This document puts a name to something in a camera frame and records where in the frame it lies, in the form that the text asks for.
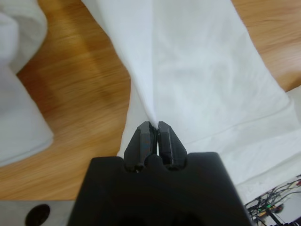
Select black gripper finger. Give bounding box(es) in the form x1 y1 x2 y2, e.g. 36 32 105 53
123 121 158 172
157 121 188 170

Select white Unitree print t-shirt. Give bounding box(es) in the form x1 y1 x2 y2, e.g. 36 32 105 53
81 0 301 203

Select tangled black floor cables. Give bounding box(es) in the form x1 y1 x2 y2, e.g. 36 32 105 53
244 175 301 226

